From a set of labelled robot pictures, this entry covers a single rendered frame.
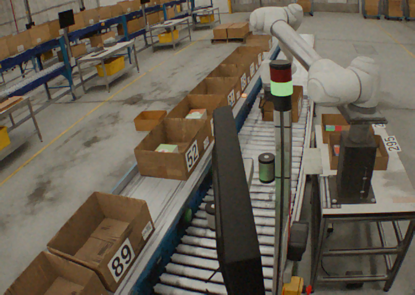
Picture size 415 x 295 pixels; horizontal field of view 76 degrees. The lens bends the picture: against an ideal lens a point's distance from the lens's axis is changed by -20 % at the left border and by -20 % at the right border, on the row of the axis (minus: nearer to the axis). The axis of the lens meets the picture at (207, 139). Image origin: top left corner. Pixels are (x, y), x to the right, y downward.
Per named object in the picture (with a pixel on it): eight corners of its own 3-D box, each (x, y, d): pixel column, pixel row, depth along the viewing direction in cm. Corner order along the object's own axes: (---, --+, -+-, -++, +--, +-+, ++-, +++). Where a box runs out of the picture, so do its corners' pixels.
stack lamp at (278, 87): (291, 96, 68) (290, 70, 66) (269, 95, 70) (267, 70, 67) (293, 88, 73) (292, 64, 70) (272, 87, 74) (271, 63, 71)
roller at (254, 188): (299, 187, 174) (298, 196, 174) (212, 181, 192) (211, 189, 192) (298, 189, 170) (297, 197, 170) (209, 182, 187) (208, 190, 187)
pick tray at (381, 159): (386, 170, 170) (389, 157, 165) (330, 170, 181) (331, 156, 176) (378, 147, 194) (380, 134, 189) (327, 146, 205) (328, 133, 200)
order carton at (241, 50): (258, 69, 330) (257, 54, 322) (231, 69, 340) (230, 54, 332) (264, 59, 362) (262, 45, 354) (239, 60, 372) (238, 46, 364)
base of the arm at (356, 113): (368, 102, 150) (368, 92, 148) (384, 120, 131) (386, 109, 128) (337, 102, 152) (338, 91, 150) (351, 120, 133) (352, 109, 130)
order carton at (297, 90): (297, 123, 240) (297, 102, 232) (261, 120, 252) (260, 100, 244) (303, 103, 271) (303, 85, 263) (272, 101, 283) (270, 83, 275)
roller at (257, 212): (293, 217, 153) (294, 209, 156) (196, 207, 171) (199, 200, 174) (293, 222, 156) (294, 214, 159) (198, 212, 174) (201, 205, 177)
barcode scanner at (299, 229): (308, 236, 108) (310, 218, 101) (304, 263, 99) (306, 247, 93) (290, 235, 110) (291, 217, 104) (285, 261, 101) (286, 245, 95)
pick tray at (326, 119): (373, 144, 197) (375, 132, 193) (322, 144, 209) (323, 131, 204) (367, 126, 221) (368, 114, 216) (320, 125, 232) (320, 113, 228)
